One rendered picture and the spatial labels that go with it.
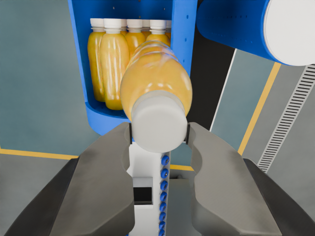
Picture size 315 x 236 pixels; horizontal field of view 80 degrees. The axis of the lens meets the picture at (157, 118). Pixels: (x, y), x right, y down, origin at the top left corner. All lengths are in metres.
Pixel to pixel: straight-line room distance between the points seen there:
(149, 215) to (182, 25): 0.99
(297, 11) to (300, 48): 0.10
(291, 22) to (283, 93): 1.45
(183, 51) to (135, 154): 0.56
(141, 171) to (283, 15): 0.77
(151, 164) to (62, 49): 1.22
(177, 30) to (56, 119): 1.74
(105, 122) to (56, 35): 1.37
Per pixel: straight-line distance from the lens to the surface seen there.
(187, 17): 0.43
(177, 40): 0.41
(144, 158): 0.88
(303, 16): 0.70
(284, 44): 0.69
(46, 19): 1.78
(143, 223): 1.23
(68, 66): 1.78
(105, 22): 0.48
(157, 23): 0.48
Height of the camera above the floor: 1.60
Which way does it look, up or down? 63 degrees down
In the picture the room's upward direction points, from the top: 176 degrees clockwise
